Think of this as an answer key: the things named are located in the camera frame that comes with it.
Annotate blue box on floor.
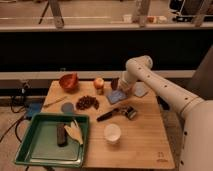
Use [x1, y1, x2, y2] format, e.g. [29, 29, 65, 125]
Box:
[26, 103, 42, 118]

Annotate grey round lid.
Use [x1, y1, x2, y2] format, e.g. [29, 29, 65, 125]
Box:
[61, 102, 74, 114]

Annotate orange bowl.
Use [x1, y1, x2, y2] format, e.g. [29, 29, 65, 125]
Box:
[59, 73, 78, 91]

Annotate light blue cloth square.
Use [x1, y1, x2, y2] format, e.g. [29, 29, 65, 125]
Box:
[134, 82, 148, 97]

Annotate green plastic tray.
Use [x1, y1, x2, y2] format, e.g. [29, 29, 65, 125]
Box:
[14, 113, 89, 168]

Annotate dark brown bar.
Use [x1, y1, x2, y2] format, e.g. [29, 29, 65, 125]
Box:
[57, 123, 67, 147]

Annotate black handled knife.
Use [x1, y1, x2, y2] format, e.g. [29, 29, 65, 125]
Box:
[96, 108, 119, 122]

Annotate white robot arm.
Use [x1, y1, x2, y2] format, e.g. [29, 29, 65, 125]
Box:
[119, 55, 213, 171]

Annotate black cables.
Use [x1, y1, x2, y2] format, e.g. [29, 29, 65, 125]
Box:
[0, 81, 32, 144]

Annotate yellow corn toy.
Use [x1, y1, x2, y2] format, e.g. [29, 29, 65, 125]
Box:
[64, 120, 83, 145]

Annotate wooden board table top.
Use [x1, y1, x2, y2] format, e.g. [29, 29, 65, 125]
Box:
[42, 81, 175, 169]

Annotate red yellow apple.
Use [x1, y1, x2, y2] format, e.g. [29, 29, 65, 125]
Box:
[93, 78, 104, 89]

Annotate blue sponge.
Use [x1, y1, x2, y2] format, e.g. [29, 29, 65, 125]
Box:
[107, 90, 127, 104]

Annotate wooden stick utensil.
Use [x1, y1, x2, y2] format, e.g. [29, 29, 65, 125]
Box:
[43, 96, 67, 108]

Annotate purple bowl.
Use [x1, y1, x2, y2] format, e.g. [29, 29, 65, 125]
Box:
[111, 78, 119, 90]

